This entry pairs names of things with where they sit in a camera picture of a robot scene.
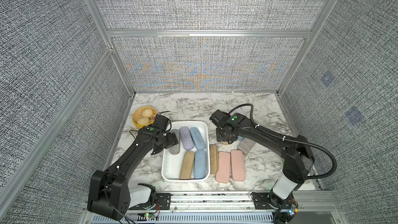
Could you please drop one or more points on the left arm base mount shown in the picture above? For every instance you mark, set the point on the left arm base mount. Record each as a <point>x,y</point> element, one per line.
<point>160,201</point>

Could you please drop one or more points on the blue glasses case front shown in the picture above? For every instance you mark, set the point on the blue glasses case front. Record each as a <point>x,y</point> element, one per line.
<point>197,138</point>

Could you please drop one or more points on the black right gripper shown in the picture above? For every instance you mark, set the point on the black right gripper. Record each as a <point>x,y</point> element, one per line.
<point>219,139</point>

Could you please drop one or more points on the pink glasses case right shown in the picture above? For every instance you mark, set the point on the pink glasses case right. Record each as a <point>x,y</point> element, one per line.
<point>238,165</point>

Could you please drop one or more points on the purple fabric glasses case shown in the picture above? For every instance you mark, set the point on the purple fabric glasses case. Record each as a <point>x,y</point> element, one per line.
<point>186,138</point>

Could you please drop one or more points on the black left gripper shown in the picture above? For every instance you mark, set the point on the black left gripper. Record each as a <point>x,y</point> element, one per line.
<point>172,140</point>

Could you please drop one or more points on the white plastic storage tray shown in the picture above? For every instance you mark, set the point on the white plastic storage tray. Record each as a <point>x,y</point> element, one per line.
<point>172,164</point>

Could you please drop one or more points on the grey rectangular glasses case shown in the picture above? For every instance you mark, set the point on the grey rectangular glasses case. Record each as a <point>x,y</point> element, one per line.
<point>246,145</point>

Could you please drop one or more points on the tan glasses case back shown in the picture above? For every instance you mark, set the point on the tan glasses case back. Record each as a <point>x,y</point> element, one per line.
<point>187,165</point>

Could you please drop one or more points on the steamed bun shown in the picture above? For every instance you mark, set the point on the steamed bun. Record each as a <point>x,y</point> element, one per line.
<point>143,121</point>
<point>147,112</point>

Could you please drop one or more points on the grey fabric glasses case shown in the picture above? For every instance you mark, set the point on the grey fabric glasses case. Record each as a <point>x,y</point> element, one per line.
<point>175,149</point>

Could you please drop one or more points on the pink glasses case left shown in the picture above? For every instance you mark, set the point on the pink glasses case left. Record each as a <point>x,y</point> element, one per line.
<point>223,174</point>

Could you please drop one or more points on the tan glasses case front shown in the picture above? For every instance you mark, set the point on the tan glasses case front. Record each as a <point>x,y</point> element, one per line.
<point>214,159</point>

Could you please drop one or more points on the aluminium front rail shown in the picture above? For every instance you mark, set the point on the aluminium front rail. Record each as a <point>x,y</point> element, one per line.
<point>237,207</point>

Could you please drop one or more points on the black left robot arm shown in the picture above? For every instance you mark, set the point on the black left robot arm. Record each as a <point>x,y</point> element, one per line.
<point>109,194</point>

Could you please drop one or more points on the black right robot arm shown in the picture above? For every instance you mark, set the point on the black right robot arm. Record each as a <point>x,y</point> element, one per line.
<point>296,153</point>

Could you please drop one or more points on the pink glasses case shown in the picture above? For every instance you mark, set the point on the pink glasses case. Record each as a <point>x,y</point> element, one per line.
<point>223,174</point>
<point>238,165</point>

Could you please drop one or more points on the yellow bamboo steamer basket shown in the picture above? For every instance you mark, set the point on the yellow bamboo steamer basket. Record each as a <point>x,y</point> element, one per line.
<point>137,115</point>

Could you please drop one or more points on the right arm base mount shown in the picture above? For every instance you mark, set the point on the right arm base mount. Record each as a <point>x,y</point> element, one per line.
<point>263,201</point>

